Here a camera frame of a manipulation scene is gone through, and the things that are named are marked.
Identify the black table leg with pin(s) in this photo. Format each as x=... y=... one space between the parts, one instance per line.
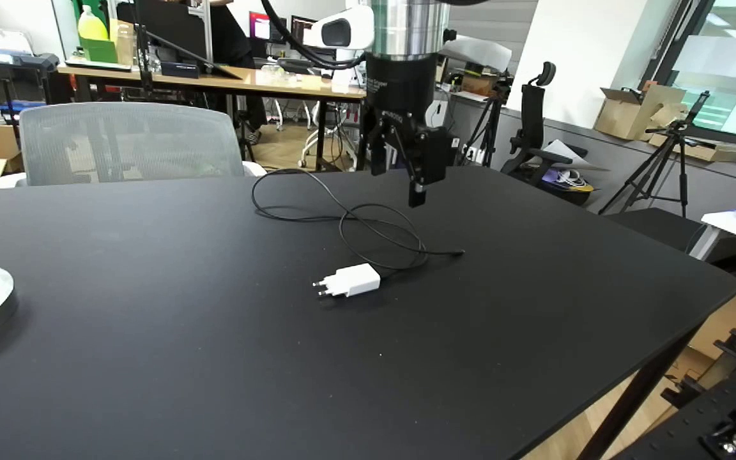
x=633 y=400

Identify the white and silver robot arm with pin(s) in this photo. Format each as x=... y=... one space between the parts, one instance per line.
x=411 y=33

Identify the black camera tripod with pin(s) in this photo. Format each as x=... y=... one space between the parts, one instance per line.
x=661 y=161

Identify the black printer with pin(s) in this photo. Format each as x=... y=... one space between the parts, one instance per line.
x=6 y=74

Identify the grey mesh chair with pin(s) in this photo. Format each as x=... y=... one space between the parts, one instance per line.
x=130 y=142

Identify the white wall charger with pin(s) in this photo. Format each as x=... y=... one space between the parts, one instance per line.
x=356 y=278

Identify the wooden desk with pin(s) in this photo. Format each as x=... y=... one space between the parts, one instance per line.
x=217 y=82

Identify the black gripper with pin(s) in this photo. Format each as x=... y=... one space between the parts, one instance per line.
x=422 y=148

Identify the green and yellow poster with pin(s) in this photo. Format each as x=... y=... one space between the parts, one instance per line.
x=91 y=31

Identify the open cardboard box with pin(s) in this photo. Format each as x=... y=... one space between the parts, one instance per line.
x=633 y=112

